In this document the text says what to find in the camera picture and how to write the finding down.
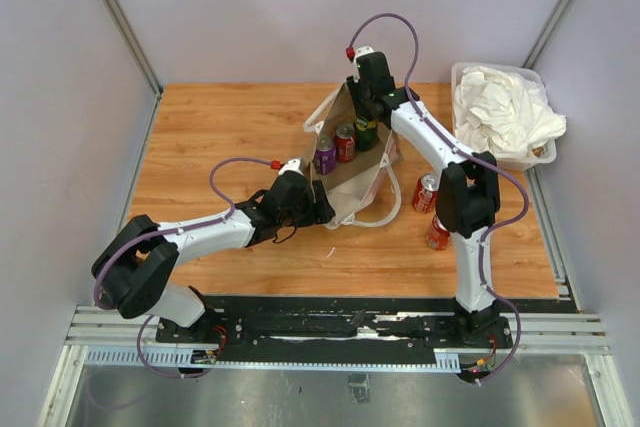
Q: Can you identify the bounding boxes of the dark glass bottle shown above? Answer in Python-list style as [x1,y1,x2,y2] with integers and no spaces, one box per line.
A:
[354,116,378,152]

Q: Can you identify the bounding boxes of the red soda can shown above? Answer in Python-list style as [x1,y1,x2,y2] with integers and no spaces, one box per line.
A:
[334,123,356,163]

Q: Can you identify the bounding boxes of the purple soda can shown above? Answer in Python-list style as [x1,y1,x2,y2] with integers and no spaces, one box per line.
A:
[314,134,337,175]

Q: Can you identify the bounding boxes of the pink patterned canvas bag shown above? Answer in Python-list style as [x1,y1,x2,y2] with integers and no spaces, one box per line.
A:
[303,84,403,230]

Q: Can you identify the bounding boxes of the red coke can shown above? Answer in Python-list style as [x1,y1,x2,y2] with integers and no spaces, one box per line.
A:
[425,215,451,251]
[412,172,439,214]

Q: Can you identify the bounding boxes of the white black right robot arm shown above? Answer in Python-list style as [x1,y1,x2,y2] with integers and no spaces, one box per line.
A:
[346,47,500,347]

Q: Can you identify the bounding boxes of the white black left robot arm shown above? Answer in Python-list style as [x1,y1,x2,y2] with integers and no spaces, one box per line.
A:
[91,171,335,343]

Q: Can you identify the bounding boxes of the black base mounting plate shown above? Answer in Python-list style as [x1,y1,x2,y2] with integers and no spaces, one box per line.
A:
[156,296,517,358]

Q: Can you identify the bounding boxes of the white crumpled cloth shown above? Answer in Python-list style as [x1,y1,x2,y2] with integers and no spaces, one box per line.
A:
[458,64,568,161]

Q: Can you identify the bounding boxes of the white plastic basket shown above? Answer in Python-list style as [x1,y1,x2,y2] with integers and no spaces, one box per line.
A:
[450,61,559,171]

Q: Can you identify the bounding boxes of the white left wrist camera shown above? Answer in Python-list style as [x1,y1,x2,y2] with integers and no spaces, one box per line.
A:
[270,157,305,175]

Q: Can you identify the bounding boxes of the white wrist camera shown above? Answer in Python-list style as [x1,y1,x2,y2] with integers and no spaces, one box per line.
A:
[270,157,305,175]
[345,46,375,82]

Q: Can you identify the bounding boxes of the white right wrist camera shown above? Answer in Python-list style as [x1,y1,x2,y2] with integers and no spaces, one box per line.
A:
[345,46,375,82]

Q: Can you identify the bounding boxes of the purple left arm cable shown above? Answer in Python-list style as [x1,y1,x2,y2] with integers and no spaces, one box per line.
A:
[92,157,274,311]

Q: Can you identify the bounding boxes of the white slotted cable duct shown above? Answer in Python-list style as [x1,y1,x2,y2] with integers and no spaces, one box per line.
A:
[84,345,461,373]

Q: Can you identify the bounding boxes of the front aluminium frame rails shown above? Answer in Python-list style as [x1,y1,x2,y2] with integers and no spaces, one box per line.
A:
[64,304,161,347]

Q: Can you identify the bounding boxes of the aluminium frame rail right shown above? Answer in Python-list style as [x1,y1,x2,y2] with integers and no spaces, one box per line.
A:
[522,0,576,70]

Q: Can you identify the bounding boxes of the aluminium frame rail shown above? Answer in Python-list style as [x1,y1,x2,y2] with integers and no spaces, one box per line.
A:
[69,0,164,98]
[522,0,576,70]

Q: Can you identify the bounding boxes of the aluminium frame rail left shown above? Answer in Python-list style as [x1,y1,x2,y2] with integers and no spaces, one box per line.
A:
[69,0,164,98]

